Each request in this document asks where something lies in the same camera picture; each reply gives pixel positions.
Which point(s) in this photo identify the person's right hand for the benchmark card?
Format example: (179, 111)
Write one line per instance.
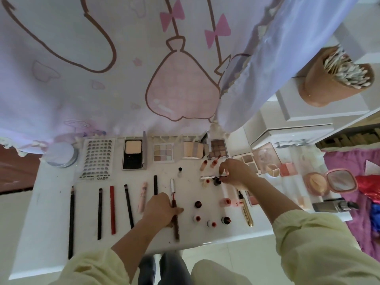
(238, 173)

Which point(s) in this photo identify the person's left hand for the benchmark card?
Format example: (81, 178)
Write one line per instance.
(159, 212)

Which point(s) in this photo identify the tan eyeshadow palette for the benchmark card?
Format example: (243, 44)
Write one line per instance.
(252, 160)

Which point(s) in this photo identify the small brown quad eyeshadow palette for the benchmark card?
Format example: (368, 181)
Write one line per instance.
(253, 198)

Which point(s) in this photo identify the dark brown eyeshadow palette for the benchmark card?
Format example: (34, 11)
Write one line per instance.
(218, 148)

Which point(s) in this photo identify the small round white jar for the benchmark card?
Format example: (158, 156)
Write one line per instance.
(272, 169)

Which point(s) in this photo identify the red lip pencil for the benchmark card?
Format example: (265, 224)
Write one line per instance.
(112, 209)

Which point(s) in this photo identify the pink blush pan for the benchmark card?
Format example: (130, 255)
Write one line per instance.
(288, 169)

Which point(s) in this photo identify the clear eyeshadow palette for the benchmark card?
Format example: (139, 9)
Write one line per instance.
(163, 152)

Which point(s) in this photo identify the lavender rectangular palette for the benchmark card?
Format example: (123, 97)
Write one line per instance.
(133, 154)

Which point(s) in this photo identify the pink cushion compact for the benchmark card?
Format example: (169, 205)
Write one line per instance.
(317, 182)

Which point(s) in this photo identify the white false eyelash tray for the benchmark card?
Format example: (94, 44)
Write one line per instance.
(97, 158)

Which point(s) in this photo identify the square bottle with black cap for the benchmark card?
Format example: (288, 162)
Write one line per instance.
(329, 205)

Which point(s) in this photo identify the round silver compact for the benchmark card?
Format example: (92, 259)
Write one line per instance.
(60, 154)

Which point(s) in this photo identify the person's left forearm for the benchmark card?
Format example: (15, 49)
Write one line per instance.
(124, 252)

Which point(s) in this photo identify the person's dark trousers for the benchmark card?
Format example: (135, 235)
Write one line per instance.
(160, 269)

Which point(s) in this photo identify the white shelf unit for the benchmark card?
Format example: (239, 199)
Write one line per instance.
(320, 108)

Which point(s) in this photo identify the terracotta pot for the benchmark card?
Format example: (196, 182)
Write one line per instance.
(320, 89)

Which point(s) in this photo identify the white table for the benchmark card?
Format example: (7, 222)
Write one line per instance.
(41, 234)

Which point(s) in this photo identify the red shiny packet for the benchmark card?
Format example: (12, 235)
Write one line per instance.
(369, 188)

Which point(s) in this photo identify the white paper sheet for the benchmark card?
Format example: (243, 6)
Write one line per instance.
(373, 168)

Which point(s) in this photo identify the blue cloth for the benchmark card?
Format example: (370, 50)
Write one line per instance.
(375, 219)

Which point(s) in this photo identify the reddish brown door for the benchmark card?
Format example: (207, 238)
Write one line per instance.
(15, 172)

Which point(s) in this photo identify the bunch of cotton swabs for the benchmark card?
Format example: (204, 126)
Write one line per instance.
(347, 68)

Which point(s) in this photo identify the pink cartoon print cloth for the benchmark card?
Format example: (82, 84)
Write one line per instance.
(119, 62)

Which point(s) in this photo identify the wooden bed frame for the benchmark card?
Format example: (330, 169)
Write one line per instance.
(350, 138)

